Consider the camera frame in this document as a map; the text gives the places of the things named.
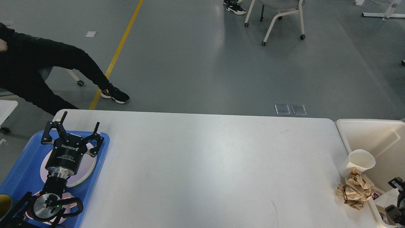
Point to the white stand base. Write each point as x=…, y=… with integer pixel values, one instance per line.
x=389, y=13

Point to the dark teal cup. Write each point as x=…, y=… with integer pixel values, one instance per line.
x=5, y=204

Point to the right floor socket cover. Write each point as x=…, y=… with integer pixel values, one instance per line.
x=299, y=109

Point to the black sneakers at top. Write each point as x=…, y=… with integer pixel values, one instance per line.
x=234, y=6

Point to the white plastic bin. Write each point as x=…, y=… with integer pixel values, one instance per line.
x=385, y=140

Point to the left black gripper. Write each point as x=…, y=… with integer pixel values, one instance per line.
x=65, y=155

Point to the black sneaker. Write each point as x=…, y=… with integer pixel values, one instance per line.
x=115, y=94

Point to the crushed red can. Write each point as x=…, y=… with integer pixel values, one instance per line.
x=375, y=195

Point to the white side table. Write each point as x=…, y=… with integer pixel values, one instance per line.
x=6, y=108

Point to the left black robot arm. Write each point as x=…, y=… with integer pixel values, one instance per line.
x=51, y=182

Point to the brown paper bag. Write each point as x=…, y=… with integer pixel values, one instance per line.
x=378, y=190

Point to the floor socket cover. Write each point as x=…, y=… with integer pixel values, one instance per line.
x=282, y=109
x=299, y=109

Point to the left floor socket cover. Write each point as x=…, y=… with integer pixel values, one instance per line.
x=282, y=109

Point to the pink plate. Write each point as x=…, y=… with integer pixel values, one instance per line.
x=87, y=166

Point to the white paper cup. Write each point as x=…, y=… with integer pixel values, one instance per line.
x=359, y=159
x=387, y=199

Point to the seated person in black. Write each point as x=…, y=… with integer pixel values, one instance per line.
x=26, y=54

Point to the white frame office chair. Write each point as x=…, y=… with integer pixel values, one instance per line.
x=283, y=8

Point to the brown paper scrap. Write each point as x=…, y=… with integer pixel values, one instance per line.
x=356, y=191

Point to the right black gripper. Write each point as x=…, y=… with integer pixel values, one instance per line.
x=397, y=213

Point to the blue plastic tray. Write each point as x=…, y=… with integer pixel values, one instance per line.
x=25, y=176

